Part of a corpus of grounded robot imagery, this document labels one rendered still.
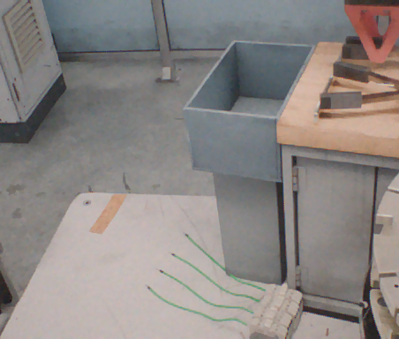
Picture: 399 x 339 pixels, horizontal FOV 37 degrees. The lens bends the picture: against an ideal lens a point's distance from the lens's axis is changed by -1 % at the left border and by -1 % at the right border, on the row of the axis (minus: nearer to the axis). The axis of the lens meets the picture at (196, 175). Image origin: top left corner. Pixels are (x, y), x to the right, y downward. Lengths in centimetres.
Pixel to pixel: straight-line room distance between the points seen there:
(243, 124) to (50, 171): 194
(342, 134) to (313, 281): 23
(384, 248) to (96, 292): 52
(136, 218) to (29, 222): 137
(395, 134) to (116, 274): 46
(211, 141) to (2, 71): 199
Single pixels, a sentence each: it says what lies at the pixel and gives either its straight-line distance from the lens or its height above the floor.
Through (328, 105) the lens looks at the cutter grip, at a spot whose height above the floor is 108.
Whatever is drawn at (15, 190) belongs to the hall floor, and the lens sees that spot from 250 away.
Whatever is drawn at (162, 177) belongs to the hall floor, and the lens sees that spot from 234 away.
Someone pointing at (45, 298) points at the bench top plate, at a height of 78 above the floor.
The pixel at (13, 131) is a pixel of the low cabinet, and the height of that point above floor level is 6.
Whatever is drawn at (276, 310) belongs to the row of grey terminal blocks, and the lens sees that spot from 75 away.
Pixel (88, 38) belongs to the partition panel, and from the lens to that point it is 307.
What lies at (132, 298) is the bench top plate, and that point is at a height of 78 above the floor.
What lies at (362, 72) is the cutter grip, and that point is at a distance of 65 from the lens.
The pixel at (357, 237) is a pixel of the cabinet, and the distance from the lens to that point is 70.
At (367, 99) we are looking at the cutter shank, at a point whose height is 109.
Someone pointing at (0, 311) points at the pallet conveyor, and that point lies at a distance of 103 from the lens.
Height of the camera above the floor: 140
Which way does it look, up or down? 37 degrees down
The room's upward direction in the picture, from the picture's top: 9 degrees counter-clockwise
